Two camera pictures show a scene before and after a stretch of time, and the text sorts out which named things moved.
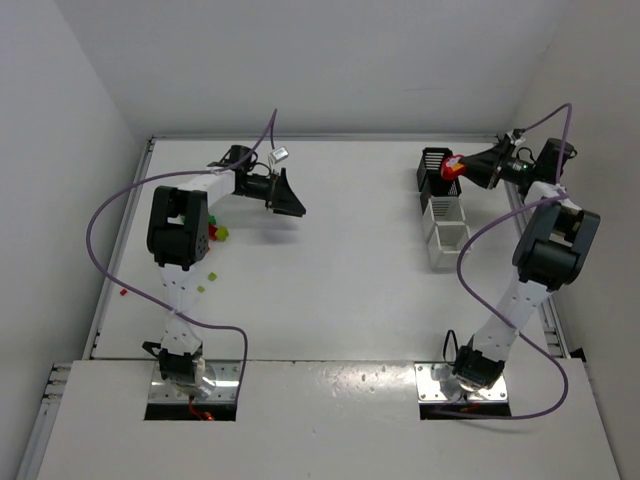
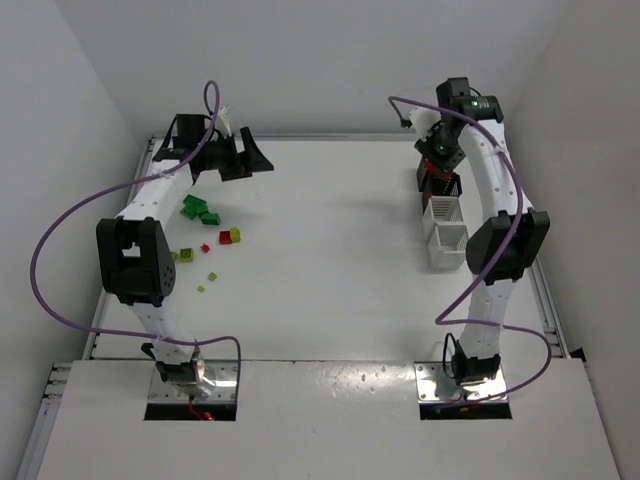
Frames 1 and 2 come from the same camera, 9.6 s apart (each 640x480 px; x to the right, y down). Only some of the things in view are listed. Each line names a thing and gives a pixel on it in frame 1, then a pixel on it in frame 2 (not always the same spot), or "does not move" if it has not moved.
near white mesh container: x=445 y=244 does not move
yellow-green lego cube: x=222 y=233 → x=235 y=235
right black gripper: x=495 y=167 → x=439 y=180
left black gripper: x=273 y=188 → x=235 y=160
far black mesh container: x=431 y=161 does not move
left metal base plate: x=225 y=375 does not move
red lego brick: x=451 y=168 → x=225 y=238
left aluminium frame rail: x=58 y=374 does not move
